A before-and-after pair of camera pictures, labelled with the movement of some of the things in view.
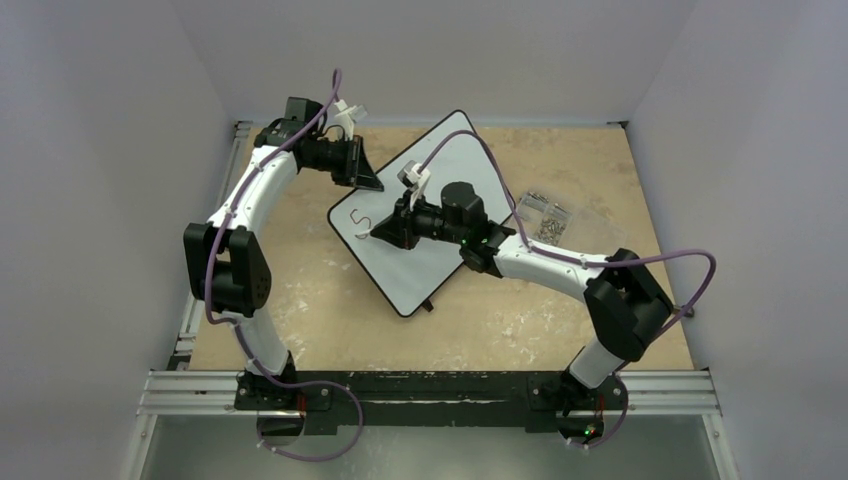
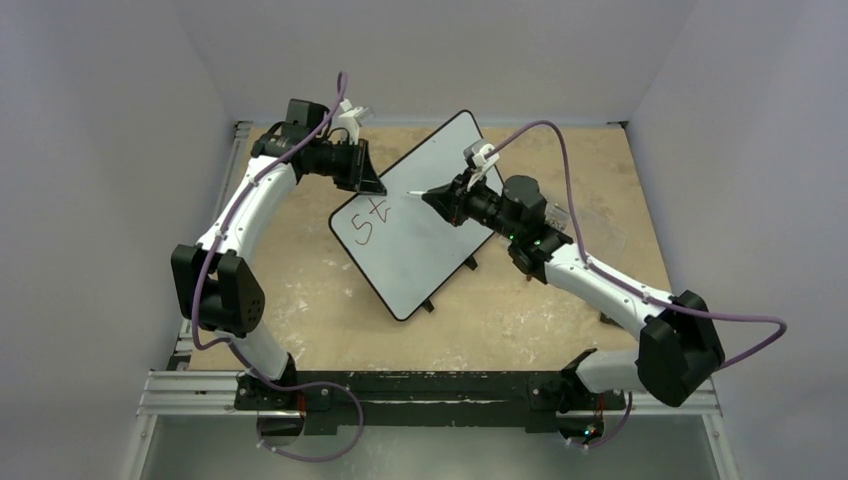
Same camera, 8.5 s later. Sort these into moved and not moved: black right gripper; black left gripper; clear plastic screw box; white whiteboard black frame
Moved: black right gripper
Not moved: black left gripper; white whiteboard black frame; clear plastic screw box
